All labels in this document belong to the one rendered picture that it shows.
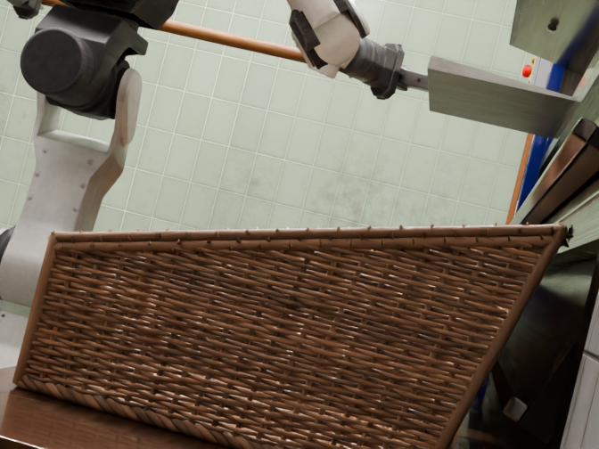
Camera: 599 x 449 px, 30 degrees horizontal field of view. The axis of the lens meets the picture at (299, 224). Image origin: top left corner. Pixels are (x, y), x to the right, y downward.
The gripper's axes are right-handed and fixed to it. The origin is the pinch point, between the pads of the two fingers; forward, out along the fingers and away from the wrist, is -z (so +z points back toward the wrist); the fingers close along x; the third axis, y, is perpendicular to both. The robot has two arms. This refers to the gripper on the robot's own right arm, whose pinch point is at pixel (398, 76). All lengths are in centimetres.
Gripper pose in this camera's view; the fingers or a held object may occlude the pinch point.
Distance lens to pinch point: 251.4
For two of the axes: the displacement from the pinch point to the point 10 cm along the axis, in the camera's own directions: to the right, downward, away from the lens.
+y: -7.1, -1.6, 6.8
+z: -6.6, -1.8, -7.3
